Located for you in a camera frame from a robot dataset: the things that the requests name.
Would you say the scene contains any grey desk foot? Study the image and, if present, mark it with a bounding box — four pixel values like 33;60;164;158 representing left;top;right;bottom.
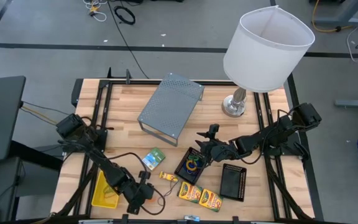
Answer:
334;98;358;110

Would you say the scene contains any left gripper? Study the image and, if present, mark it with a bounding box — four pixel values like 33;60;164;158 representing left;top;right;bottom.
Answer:
122;170;156;215

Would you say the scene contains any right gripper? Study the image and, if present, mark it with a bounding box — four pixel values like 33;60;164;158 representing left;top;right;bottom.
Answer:
195;123;238;163

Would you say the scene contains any black slotted plastic basket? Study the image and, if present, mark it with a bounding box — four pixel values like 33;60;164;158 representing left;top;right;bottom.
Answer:
219;162;248;203
173;146;210;187

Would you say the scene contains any yellow green Crayola crayon box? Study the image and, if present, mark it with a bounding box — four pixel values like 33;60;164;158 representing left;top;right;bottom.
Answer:
177;181;204;205
198;189;224;213

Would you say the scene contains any green rubber band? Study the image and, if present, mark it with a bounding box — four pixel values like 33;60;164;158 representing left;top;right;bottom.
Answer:
102;184;119;200

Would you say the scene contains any grey perforated metal riser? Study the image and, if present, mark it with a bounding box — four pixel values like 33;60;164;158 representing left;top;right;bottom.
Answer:
137;72;205;147

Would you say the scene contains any coiled black cable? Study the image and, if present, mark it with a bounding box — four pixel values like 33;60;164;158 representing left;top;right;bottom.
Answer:
113;5;136;26

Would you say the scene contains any green yellow card box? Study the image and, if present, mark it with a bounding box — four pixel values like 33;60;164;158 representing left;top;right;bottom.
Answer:
141;147;167;171

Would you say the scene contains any white cable bundle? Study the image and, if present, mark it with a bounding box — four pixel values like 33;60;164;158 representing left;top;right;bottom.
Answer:
82;0;108;22

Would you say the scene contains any yellow plastic tray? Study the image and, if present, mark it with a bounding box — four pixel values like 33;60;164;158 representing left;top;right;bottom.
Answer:
91;169;121;210

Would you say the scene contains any long black floor cable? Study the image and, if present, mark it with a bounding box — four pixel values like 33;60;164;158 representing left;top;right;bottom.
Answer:
106;0;150;80

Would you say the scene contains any black table frame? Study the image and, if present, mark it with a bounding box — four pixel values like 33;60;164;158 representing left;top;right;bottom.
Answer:
50;67;324;224

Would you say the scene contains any grey desk frame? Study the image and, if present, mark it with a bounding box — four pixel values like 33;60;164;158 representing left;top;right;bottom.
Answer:
309;0;358;27

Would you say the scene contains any yellow plastic ring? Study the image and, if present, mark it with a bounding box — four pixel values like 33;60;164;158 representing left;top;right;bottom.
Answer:
185;159;199;172

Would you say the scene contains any grey cable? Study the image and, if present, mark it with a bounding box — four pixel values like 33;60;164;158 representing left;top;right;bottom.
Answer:
140;177;180;216

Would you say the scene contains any blue plastic ring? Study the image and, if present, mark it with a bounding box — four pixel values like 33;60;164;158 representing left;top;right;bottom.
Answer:
183;161;202;175

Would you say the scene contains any white shade silver lamp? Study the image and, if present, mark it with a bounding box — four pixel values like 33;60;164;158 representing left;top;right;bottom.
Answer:
222;4;316;118

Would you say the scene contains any yellow floor cable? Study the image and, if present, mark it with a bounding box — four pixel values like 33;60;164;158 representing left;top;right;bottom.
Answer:
311;0;358;34

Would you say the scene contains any small crayon pack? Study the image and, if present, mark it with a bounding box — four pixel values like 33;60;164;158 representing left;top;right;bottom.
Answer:
158;170;179;184

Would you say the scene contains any black desk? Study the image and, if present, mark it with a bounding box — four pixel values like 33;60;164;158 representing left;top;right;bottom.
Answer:
0;75;27;166

